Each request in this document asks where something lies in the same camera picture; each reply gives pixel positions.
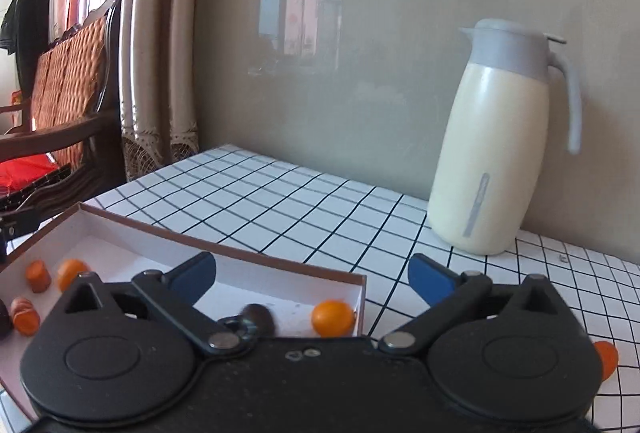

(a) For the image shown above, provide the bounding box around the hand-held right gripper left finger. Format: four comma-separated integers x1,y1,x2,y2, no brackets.
47,252,258,356

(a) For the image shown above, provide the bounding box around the red cloth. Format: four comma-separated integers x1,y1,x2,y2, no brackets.
0,153,62,194

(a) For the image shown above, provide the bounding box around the small orange fruit piece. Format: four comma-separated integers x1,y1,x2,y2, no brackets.
25,260,52,294

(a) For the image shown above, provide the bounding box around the orange-pink candied fruit piece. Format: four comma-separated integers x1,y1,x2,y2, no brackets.
10,297,42,337

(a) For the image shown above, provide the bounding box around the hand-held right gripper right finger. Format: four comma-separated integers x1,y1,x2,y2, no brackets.
377,254,583,356

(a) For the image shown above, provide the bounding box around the dark hanging coat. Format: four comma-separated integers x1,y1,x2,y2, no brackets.
0,0,52,86

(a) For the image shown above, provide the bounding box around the white cardboard box brown rim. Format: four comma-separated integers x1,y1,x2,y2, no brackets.
0,202,367,421

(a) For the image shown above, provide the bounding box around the wooden armchair orange cushion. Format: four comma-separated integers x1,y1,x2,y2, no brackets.
0,0,126,234

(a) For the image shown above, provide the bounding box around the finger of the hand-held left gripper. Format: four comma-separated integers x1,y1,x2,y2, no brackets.
0,209,45,265

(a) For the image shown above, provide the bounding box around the beige curtain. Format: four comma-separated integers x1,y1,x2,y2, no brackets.
117,0,207,182

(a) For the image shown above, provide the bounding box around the cream thermos jug grey lid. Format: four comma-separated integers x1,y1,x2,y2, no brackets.
427,18,583,257

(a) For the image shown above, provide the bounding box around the white black-checked tablecloth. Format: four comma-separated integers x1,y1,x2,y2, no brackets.
0,143,640,433

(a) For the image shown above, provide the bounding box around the orange kumquat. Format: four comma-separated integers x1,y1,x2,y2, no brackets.
592,340,620,382
56,259,92,293
311,299,357,338

